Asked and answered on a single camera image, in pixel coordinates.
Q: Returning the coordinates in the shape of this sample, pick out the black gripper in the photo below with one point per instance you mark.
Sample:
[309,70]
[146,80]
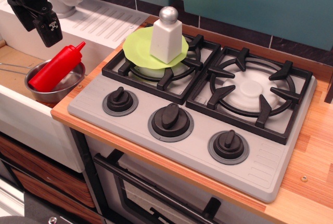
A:
[38,14]

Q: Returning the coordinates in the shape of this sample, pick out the red ketchup squeeze bottle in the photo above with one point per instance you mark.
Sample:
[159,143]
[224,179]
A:
[55,70]

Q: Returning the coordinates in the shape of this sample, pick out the white salt shaker silver cap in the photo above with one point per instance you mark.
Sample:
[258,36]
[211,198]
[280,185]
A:
[166,41]

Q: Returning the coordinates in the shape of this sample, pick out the white toy sink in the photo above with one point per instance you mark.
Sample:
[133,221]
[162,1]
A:
[102,26]

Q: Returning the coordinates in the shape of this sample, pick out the small steel pan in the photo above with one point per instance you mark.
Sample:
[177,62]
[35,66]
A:
[16,77]

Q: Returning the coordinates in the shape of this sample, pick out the light green plastic plate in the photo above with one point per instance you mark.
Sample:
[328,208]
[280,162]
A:
[136,48]

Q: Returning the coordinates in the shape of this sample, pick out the black left stove knob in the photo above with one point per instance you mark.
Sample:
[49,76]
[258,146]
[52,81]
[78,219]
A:
[120,102]

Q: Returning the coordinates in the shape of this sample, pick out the black stove knob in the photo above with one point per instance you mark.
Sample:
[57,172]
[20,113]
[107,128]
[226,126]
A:
[228,147]
[170,123]
[120,102]

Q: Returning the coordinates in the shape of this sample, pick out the black left burner grate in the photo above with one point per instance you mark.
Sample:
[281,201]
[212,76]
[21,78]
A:
[173,83]

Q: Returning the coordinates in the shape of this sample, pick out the black burner grate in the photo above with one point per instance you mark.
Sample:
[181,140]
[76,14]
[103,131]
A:
[173,83]
[256,94]

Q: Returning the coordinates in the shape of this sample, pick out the black middle stove knob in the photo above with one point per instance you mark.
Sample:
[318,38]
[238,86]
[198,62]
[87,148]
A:
[170,123]

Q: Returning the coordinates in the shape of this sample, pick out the wooden drawer fronts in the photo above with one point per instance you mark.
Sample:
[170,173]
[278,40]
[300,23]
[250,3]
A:
[50,181]

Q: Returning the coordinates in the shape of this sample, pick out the grey toy stove top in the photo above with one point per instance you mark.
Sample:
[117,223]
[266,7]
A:
[260,175]

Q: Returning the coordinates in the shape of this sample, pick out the black right stove knob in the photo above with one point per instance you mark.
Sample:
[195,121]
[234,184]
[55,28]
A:
[228,147]

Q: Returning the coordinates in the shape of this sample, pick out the black right burner grate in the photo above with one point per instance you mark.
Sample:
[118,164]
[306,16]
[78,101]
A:
[256,94]

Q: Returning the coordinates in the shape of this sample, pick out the toy oven door with handle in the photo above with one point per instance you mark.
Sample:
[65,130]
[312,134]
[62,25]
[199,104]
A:
[153,196]

